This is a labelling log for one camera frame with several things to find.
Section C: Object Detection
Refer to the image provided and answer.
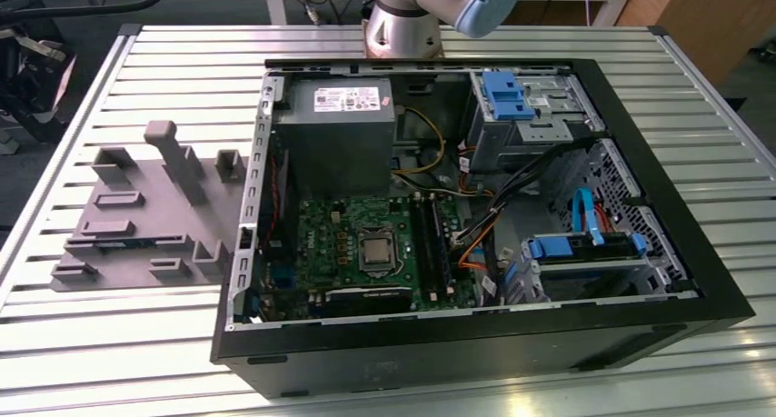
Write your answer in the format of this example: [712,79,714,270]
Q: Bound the black RAM slot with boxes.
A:
[409,192,443,303]

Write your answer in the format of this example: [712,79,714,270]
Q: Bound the grey parts rack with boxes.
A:
[49,120,252,294]

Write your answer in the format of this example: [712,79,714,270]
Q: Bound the grey power supply unit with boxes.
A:
[276,76,401,196]

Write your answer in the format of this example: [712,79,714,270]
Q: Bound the green motherboard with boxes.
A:
[257,194,487,322]

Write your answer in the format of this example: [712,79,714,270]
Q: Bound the blue board connector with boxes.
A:
[270,264,298,292]

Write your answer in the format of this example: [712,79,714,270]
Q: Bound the CPU socket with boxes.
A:
[353,225,407,278]

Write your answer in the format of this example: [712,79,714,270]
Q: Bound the silver CPU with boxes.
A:
[361,237,397,262]

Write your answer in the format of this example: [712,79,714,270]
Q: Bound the black graphics card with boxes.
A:
[308,285,413,319]

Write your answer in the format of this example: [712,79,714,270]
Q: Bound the blue drive bay latch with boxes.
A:
[481,71,536,122]

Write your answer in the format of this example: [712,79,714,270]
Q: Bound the metal drive cage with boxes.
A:
[468,70,607,172]

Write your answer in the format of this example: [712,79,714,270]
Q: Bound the black PC case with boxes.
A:
[209,57,758,399]

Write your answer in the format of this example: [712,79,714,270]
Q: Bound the hard disk in blue carrier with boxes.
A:
[525,232,650,267]

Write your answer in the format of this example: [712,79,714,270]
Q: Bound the metal disk bay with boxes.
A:
[520,257,699,307]

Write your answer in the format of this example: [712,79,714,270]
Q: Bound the wooden cabinet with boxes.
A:
[616,0,776,86]

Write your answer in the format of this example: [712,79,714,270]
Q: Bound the black chair base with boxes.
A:
[750,39,776,65]

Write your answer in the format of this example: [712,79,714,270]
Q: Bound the black camera cable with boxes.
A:
[0,0,178,19]

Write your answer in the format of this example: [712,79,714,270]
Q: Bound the black cable white plug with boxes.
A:
[293,0,322,26]

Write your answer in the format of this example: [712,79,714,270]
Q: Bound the yellow wires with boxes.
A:
[390,107,448,178]

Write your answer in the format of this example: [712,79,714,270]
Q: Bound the orange wires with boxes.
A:
[457,234,488,271]

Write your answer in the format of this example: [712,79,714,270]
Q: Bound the black wire bundle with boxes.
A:
[453,142,599,248]

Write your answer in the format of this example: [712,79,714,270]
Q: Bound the blue flat wire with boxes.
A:
[572,187,608,246]

